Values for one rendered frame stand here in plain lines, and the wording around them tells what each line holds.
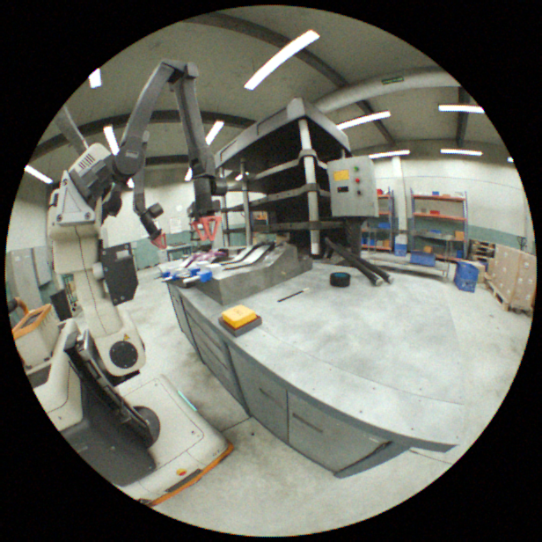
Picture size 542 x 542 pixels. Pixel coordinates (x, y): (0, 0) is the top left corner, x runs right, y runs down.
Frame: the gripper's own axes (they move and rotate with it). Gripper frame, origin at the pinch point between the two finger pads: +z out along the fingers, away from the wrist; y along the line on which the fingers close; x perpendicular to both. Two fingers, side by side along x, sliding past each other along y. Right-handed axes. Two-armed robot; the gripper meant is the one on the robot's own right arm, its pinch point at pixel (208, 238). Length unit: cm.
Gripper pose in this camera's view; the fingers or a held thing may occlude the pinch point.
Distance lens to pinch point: 56.6
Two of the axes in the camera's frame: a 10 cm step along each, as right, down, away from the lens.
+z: 0.9, 9.6, 2.8
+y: -7.0, -1.4, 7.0
